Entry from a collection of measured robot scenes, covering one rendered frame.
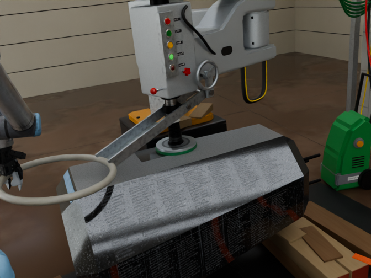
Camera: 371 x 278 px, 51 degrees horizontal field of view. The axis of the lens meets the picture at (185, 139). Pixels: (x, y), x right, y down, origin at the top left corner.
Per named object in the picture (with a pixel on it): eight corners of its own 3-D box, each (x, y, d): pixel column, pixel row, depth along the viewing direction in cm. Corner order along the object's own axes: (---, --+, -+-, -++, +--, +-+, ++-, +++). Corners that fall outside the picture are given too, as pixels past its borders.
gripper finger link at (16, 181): (12, 195, 166) (4, 175, 163) (21, 188, 171) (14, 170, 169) (17, 194, 165) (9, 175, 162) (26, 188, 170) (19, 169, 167)
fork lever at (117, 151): (192, 89, 216) (190, 81, 214) (217, 93, 203) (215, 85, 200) (95, 160, 184) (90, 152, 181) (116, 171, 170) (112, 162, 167)
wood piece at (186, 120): (163, 122, 259) (162, 115, 257) (175, 118, 264) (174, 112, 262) (179, 129, 243) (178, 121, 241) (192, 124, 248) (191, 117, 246)
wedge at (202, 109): (200, 108, 279) (200, 102, 277) (213, 110, 274) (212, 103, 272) (188, 117, 262) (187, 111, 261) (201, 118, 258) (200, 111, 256)
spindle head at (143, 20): (193, 83, 218) (185, 0, 201) (222, 87, 202) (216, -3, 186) (142, 99, 196) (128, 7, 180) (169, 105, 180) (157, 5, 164)
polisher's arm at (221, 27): (251, 71, 248) (248, -10, 230) (281, 75, 231) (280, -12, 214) (163, 100, 204) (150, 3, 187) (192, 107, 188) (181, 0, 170)
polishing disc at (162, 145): (181, 155, 190) (181, 153, 189) (148, 149, 201) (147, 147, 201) (203, 139, 206) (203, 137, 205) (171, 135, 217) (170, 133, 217)
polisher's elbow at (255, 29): (231, 48, 225) (229, 14, 218) (243, 43, 240) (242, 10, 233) (263, 48, 216) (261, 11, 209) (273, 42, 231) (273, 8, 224)
